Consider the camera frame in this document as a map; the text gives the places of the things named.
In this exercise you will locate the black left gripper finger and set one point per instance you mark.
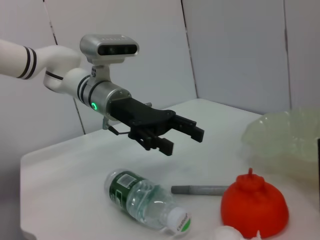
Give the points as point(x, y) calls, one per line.
point(160, 145)
point(192, 130)

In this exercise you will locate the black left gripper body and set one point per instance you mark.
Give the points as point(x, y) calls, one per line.
point(145, 117)

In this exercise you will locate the clear green-label water bottle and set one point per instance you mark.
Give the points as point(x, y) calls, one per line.
point(140, 200)

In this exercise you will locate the red-orange toy orange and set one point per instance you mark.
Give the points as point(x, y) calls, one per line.
point(252, 207)

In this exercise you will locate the white paper ball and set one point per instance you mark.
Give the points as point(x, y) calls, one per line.
point(227, 233)

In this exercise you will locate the gray marker pen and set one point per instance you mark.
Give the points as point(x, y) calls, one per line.
point(200, 190)

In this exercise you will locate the translucent wavy fruit plate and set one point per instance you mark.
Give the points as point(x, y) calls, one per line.
point(282, 140)

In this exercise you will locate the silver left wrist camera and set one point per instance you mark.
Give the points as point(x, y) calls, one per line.
point(110, 48)

